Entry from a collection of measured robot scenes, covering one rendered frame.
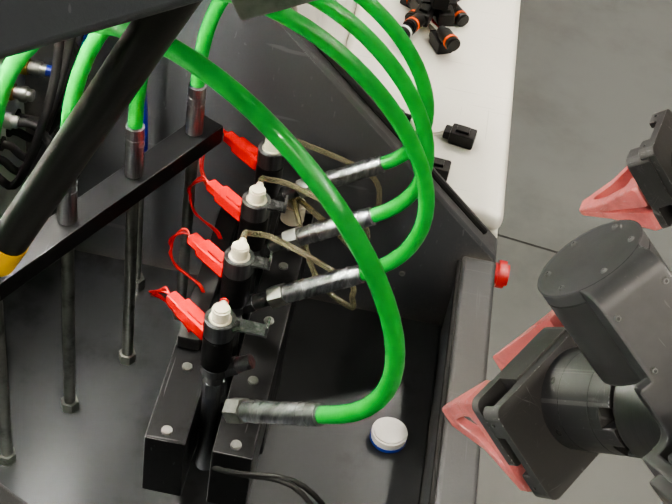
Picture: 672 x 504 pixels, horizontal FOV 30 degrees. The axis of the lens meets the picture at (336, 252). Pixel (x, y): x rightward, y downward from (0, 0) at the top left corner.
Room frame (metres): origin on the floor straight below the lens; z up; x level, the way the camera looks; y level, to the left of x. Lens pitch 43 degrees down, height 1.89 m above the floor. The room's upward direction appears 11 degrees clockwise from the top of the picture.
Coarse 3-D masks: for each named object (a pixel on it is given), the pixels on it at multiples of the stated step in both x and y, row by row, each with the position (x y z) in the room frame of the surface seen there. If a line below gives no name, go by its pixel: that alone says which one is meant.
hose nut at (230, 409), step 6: (228, 402) 0.63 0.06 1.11; (234, 402) 0.63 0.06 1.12; (240, 402) 0.63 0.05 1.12; (228, 408) 0.63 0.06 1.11; (234, 408) 0.63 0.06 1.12; (228, 414) 0.62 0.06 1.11; (234, 414) 0.62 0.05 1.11; (228, 420) 0.62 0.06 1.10; (234, 420) 0.62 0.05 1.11; (240, 420) 0.62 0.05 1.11
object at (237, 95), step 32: (96, 32) 0.69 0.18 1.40; (192, 64) 0.65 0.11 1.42; (0, 96) 0.72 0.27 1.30; (224, 96) 0.64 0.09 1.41; (0, 128) 0.73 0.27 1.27; (288, 160) 0.62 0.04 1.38; (320, 192) 0.61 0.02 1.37; (352, 224) 0.60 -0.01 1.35; (384, 288) 0.59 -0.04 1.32; (384, 320) 0.58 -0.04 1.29; (384, 384) 0.58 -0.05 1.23; (320, 416) 0.60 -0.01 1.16; (352, 416) 0.59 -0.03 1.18
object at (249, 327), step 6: (240, 318) 0.74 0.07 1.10; (240, 324) 0.73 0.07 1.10; (246, 324) 0.73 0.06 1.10; (252, 324) 0.74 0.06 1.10; (258, 324) 0.74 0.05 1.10; (264, 324) 0.74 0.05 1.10; (234, 330) 0.72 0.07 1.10; (240, 330) 0.73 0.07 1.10; (246, 330) 0.73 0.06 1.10; (252, 330) 0.73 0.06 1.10; (258, 330) 0.73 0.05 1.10; (264, 330) 0.73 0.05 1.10; (264, 336) 0.73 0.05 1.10
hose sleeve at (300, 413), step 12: (240, 408) 0.63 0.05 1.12; (252, 408) 0.62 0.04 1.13; (264, 408) 0.62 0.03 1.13; (276, 408) 0.61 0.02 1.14; (288, 408) 0.61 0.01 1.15; (300, 408) 0.61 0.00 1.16; (312, 408) 0.60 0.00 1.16; (252, 420) 0.62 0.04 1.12; (264, 420) 0.61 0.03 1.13; (276, 420) 0.61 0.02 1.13; (288, 420) 0.60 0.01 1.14; (300, 420) 0.60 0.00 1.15; (312, 420) 0.60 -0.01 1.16
